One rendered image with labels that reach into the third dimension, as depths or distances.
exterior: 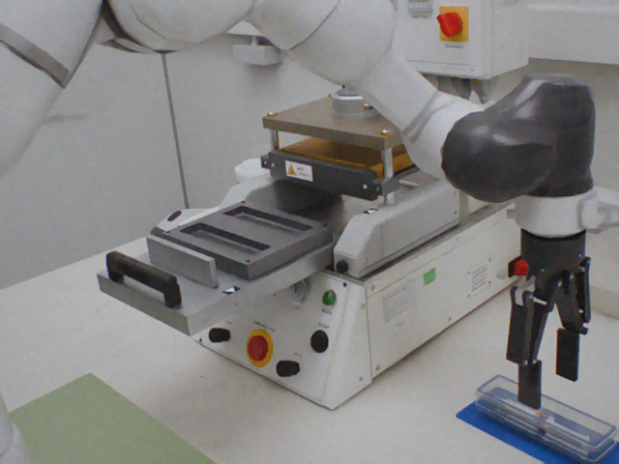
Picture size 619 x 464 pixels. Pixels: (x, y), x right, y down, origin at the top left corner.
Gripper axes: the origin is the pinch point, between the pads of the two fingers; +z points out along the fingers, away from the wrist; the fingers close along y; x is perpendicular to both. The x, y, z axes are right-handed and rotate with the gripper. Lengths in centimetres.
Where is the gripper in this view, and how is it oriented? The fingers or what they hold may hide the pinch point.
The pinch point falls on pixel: (548, 372)
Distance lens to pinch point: 105.8
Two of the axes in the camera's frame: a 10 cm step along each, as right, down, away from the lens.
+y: -7.6, 3.1, -5.7
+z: 0.9, 9.2, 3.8
